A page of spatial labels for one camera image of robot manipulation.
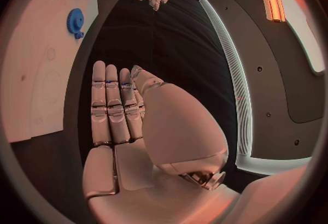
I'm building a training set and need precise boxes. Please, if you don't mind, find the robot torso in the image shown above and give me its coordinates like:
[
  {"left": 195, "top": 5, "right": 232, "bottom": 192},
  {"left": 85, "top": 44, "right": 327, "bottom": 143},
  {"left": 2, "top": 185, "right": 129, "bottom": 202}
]
[{"left": 107, "top": 0, "right": 326, "bottom": 180}]

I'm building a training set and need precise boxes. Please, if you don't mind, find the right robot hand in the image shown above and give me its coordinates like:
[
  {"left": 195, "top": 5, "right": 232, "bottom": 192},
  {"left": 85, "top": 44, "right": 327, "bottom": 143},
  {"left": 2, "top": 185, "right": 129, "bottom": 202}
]
[{"left": 81, "top": 60, "right": 241, "bottom": 224}]

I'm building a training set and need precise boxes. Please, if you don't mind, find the large blue gear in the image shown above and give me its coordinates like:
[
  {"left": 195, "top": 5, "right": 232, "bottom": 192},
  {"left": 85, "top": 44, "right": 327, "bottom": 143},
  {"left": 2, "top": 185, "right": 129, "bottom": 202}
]
[{"left": 66, "top": 8, "right": 85, "bottom": 34}]

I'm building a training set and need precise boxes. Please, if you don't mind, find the white task board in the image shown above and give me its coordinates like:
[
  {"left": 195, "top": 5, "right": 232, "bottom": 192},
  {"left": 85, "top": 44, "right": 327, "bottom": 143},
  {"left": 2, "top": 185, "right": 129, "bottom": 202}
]
[{"left": 1, "top": 0, "right": 101, "bottom": 144}]

